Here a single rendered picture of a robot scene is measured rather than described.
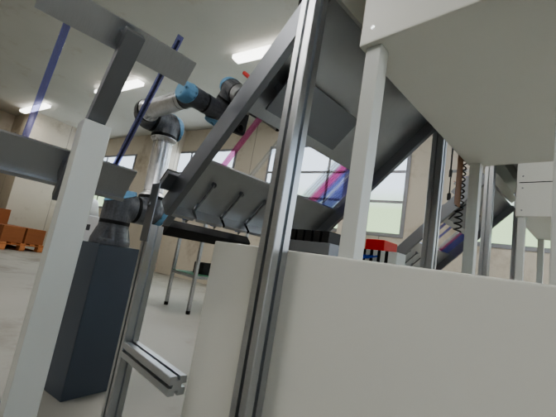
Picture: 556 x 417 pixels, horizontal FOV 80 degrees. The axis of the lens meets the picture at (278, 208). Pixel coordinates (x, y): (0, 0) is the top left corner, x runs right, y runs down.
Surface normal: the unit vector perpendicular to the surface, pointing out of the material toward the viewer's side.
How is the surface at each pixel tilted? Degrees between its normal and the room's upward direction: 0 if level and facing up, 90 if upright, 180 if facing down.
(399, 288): 90
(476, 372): 90
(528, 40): 180
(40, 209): 90
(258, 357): 90
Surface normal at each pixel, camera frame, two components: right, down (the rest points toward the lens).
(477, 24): -0.17, 0.97
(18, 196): 0.84, 0.06
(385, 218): -0.52, -0.22
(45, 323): 0.69, 0.00
